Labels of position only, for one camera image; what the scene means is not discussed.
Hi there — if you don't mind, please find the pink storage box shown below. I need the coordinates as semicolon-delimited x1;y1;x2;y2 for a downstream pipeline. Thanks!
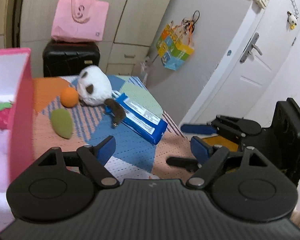
0;48;33;232

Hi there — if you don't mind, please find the colourful paper gift bag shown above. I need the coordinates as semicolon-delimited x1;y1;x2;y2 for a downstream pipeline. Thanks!
155;21;194;71

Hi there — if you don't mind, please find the white panda plush toy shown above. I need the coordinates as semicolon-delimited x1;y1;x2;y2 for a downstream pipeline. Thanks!
76;65;126;127

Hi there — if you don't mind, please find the beige wardrobe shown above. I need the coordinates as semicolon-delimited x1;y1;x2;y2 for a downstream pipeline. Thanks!
7;0;170;77

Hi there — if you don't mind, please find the pink tote bag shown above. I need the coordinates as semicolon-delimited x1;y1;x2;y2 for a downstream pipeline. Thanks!
51;0;109;43

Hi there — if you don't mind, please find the red strawberry plush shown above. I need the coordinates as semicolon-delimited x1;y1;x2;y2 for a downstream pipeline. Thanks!
0;101;13;130

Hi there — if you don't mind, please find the black suitcase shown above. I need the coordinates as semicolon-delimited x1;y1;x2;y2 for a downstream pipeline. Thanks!
42;40;100;77

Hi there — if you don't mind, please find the blue wet wipes pack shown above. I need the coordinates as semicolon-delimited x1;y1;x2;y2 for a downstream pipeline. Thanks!
104;90;167;145

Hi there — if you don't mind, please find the patchwork bed cover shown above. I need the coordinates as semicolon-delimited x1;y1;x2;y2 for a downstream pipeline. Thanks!
32;75;193;181

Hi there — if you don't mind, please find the silver door handle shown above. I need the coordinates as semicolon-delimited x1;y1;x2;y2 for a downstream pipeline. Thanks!
239;33;263;63

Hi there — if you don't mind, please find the white door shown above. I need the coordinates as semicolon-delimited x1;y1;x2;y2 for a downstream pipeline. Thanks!
181;0;300;124

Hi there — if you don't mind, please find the orange plush ball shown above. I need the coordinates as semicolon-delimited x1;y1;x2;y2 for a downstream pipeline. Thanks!
60;87;79;108

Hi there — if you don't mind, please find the green plush leaf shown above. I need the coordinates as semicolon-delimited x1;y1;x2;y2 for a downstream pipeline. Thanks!
50;108;73;139

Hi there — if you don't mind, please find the small duck plush hanger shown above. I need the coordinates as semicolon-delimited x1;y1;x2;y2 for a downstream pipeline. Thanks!
287;11;298;30

